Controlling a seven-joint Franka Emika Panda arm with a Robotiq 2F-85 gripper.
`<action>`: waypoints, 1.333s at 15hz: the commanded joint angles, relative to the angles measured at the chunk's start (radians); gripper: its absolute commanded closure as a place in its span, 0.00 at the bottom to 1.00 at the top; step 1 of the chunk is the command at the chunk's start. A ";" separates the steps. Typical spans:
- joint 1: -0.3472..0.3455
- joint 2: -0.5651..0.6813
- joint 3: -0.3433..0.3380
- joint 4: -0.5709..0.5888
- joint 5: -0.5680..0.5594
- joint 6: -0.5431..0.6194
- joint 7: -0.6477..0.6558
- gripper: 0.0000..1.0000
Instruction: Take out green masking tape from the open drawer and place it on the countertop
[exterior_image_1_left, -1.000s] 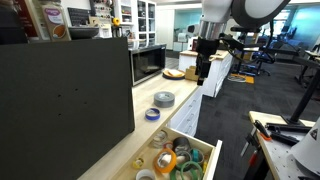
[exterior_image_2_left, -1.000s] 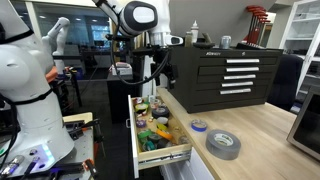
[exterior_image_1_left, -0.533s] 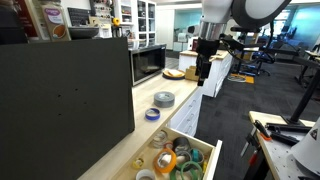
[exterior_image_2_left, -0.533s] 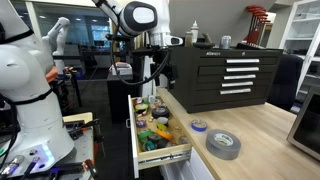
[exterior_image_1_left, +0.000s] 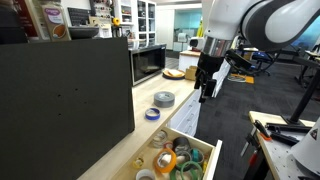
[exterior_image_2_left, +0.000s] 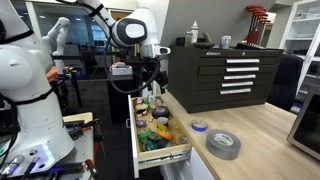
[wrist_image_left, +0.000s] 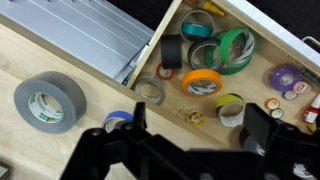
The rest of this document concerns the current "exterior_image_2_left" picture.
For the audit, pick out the small black tape roll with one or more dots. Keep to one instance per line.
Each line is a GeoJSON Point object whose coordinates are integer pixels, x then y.
{"type": "Point", "coordinates": [162, 144]}

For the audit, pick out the black clamp tool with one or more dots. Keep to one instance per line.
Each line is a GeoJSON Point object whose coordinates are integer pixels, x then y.
{"type": "Point", "coordinates": [80, 128]}

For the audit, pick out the black office chair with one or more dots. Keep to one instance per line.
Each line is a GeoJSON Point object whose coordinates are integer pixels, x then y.
{"type": "Point", "coordinates": [285, 83]}

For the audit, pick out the orange tape roll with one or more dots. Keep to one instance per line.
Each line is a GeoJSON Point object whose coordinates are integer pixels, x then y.
{"type": "Point", "coordinates": [165, 135]}

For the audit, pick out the blue masking tape roll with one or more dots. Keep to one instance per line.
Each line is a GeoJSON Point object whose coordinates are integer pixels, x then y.
{"type": "Point", "coordinates": [199, 128]}

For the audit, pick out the white drawer cabinet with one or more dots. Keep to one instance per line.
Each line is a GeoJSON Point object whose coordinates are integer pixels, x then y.
{"type": "Point", "coordinates": [186, 168]}

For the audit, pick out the purple tape roll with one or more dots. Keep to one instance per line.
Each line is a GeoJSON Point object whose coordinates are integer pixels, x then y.
{"type": "Point", "coordinates": [140, 124]}

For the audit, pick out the white squeeze bottle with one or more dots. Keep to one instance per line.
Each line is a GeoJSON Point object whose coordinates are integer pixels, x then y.
{"type": "Point", "coordinates": [194, 31]}

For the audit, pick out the gray bottle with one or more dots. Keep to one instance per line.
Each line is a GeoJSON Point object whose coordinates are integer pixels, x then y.
{"type": "Point", "coordinates": [188, 39]}

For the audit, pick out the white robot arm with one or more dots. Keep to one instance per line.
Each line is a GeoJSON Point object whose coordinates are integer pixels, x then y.
{"type": "Point", "coordinates": [33, 83]}

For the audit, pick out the dark gray tape roll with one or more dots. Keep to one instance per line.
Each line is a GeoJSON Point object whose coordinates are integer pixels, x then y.
{"type": "Point", "coordinates": [155, 138]}

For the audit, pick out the orange object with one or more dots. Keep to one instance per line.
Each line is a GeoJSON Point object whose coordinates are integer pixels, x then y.
{"type": "Point", "coordinates": [51, 74]}

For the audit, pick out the white glass door cabinet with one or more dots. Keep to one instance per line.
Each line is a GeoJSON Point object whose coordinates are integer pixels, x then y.
{"type": "Point", "coordinates": [300, 30]}

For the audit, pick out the pink and white box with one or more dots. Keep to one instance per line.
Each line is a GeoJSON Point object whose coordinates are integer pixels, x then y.
{"type": "Point", "coordinates": [121, 69]}

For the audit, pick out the silver metal can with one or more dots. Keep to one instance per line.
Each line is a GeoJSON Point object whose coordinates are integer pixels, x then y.
{"type": "Point", "coordinates": [225, 42]}

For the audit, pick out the white tape roll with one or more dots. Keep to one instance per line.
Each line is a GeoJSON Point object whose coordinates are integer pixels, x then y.
{"type": "Point", "coordinates": [162, 120]}

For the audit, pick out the black metal tool chest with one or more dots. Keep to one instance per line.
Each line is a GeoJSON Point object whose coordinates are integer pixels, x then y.
{"type": "Point", "coordinates": [186, 83]}

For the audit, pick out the clear tape roll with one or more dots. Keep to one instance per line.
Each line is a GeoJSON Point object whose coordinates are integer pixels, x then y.
{"type": "Point", "coordinates": [180, 140]}

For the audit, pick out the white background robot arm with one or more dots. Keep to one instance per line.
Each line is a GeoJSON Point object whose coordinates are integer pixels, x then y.
{"type": "Point", "coordinates": [60, 30]}

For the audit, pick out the black container on chest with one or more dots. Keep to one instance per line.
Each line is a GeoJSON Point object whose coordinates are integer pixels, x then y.
{"type": "Point", "coordinates": [180, 41]}

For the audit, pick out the black pedestal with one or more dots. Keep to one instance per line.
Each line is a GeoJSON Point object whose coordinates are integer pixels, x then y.
{"type": "Point", "coordinates": [120, 100]}

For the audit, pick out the teal tape roll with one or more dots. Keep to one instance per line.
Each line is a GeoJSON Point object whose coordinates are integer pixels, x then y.
{"type": "Point", "coordinates": [148, 146]}

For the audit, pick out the wooden drawer with white front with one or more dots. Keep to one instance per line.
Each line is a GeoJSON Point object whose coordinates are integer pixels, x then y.
{"type": "Point", "coordinates": [156, 156]}

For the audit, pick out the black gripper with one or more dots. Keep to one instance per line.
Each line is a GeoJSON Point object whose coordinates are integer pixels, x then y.
{"type": "Point", "coordinates": [153, 68]}

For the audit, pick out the gray duct tape roll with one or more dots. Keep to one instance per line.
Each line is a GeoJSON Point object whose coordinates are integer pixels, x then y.
{"type": "Point", "coordinates": [216, 150]}

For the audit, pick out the black tool on chest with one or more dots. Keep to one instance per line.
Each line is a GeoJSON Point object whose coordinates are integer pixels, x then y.
{"type": "Point", "coordinates": [204, 43]}

